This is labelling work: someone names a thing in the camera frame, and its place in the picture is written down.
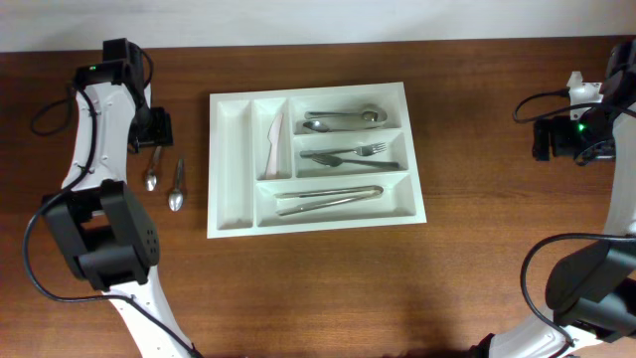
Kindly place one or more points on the pink plastic knife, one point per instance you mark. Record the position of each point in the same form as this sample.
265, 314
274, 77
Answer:
272, 165

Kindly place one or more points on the steel table knife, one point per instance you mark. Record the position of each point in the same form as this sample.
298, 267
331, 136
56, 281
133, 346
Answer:
327, 204
330, 192

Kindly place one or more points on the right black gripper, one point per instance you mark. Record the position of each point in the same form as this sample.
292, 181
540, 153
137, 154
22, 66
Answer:
559, 145

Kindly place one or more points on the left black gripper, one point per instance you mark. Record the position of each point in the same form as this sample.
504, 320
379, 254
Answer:
164, 132

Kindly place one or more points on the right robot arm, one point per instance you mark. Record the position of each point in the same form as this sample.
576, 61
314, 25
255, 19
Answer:
590, 295

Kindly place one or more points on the large steel spoon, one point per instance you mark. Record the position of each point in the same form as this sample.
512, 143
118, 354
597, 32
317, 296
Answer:
319, 126
371, 113

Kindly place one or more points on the steel fork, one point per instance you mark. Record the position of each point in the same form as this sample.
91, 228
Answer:
364, 150
334, 161

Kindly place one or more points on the white plastic cutlery tray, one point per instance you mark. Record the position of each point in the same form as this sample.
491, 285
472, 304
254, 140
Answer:
241, 201

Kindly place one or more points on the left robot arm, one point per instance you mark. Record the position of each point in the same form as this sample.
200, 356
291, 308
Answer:
103, 232

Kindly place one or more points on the small steel teaspoon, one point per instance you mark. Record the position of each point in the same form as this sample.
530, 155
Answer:
151, 179
176, 196

